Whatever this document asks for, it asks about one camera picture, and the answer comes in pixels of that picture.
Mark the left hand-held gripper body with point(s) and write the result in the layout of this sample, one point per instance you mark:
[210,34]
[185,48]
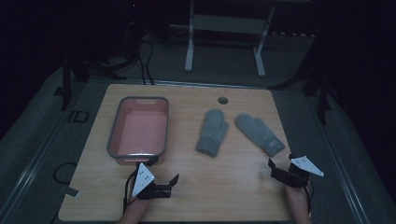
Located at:
[142,180]

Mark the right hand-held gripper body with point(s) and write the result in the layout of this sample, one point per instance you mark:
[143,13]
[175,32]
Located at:
[295,175]

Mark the pink basin with gray rim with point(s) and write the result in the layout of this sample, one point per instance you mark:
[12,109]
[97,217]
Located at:
[140,130]

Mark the gray mitten with label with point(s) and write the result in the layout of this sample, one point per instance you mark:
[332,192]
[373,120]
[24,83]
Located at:
[258,133]

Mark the plain gray mitten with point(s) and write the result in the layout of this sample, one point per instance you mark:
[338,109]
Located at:
[211,132]

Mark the person's right hand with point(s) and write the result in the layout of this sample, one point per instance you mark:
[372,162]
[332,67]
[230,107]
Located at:
[295,194]

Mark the person's left hand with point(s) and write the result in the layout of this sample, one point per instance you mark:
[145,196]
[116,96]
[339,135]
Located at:
[137,203]

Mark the black metal stand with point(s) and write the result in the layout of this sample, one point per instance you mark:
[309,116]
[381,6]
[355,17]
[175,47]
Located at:
[322,99]
[65,90]

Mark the gray tape piece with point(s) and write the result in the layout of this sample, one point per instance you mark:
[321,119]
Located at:
[72,192]

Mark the white metal table frame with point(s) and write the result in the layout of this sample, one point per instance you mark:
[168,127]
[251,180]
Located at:
[227,24]

